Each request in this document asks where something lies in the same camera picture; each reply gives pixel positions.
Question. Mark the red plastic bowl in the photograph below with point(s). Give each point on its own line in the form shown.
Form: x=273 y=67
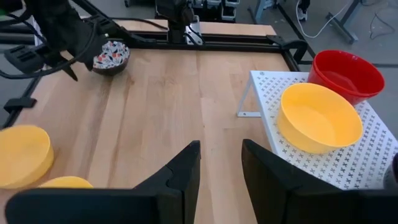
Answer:
x=348 y=74

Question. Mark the grey storage bins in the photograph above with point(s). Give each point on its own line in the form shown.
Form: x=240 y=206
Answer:
x=224 y=9

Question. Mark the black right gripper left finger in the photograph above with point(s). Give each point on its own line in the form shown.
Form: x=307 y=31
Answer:
x=155 y=202

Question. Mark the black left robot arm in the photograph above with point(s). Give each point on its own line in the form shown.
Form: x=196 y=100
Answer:
x=174 y=12

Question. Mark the black frame clamp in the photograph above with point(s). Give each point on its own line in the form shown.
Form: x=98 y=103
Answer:
x=289 y=45

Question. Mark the grey desk leg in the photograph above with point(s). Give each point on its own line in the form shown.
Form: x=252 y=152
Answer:
x=345 y=25

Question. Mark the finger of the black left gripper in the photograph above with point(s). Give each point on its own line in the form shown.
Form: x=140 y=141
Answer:
x=71 y=71
x=93 y=53

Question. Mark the white perforated metal rack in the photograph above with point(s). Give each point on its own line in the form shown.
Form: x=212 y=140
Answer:
x=351 y=161

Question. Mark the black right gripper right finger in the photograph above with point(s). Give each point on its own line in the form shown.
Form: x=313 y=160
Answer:
x=295 y=202

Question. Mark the large yellow plastic bowl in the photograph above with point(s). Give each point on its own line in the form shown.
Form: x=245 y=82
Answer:
x=66 y=183
x=21 y=155
x=317 y=121

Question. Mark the person's shoe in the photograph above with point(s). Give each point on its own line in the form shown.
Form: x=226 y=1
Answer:
x=302 y=12

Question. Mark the black frame bracket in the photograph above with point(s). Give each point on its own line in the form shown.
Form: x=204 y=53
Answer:
x=20 y=104

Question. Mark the floral patterned mini bowl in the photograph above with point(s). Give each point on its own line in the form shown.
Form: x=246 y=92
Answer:
x=112 y=57

